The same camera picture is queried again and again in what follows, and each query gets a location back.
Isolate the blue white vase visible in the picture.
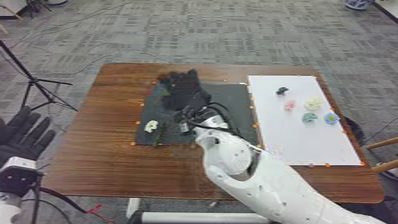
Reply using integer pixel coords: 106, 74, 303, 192
344, 0, 378, 11

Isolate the white flower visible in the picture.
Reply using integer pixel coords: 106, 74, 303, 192
143, 119, 166, 147

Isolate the white table leg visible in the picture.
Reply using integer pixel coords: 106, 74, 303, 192
125, 197, 145, 220

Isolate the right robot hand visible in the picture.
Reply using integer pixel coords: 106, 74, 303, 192
155, 68, 214, 113

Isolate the blue flower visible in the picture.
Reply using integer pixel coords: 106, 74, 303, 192
324, 112, 342, 126

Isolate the black tripod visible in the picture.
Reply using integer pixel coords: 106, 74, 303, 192
0, 39, 81, 113

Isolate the dark mat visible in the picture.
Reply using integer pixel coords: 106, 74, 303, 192
134, 82, 264, 147

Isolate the pale yellow flower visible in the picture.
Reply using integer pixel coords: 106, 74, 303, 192
305, 97, 328, 111

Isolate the black cable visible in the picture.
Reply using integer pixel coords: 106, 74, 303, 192
24, 186, 91, 224

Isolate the wooden chair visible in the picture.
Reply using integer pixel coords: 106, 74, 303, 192
363, 136, 398, 175

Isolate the teal flower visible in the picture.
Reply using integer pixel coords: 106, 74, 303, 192
301, 112, 321, 124

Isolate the white sheet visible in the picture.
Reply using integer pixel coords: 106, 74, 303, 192
246, 74, 365, 167

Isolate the pink flower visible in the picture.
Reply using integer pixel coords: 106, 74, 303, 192
283, 99, 299, 112

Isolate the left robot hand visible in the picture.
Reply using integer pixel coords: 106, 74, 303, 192
0, 105, 59, 163

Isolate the pale grey bar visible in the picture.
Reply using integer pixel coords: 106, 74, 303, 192
139, 212, 276, 224

